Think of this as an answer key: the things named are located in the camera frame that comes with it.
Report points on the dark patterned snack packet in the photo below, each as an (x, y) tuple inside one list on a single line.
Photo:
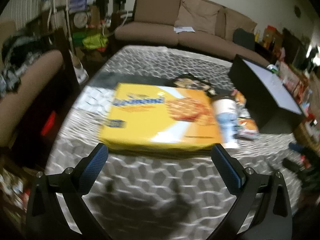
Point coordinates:
[(190, 82)]

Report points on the white paper sheet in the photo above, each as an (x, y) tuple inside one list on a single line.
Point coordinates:
[(184, 29)]

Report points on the black speaker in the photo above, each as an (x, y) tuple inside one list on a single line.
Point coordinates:
[(102, 3), (120, 0)]

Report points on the pile of snack containers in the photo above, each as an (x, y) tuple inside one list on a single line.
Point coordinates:
[(292, 77)]

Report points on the yellow biscuit box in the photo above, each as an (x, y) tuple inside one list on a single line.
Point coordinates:
[(150, 120)]

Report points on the brown sofa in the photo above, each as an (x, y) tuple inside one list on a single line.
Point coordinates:
[(150, 32)]

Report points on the dark teal cushion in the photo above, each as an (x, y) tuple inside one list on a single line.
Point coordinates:
[(243, 40)]

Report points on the white pole stand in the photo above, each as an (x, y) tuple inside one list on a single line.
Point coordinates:
[(68, 17)]

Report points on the grey patterned tablecloth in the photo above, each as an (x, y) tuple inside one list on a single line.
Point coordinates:
[(150, 180)]

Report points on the tan sofa cushion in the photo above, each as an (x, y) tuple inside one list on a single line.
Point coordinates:
[(240, 26), (200, 17)]

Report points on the clear container with green lid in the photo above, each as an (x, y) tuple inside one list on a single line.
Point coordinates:
[(272, 68)]

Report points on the stack of blue boxes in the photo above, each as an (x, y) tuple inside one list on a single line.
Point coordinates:
[(81, 1)]

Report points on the round clock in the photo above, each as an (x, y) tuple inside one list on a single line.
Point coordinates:
[(80, 20)]

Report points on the green bag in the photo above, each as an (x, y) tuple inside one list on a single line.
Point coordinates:
[(95, 41)]

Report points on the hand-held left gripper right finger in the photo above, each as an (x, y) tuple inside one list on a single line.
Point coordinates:
[(226, 170)]

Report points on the brown armchair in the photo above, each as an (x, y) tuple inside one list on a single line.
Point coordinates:
[(30, 92)]

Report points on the black storage box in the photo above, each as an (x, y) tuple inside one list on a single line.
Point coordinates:
[(250, 85)]

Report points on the white can with deer print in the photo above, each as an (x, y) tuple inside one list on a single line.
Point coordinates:
[(225, 115)]

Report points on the pile of dark clothes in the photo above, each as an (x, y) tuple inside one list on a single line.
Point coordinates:
[(17, 52)]

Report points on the orange snack packet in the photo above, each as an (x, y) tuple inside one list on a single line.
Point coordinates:
[(247, 127), (240, 97)]

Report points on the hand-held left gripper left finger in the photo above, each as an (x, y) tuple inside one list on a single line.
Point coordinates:
[(93, 170)]

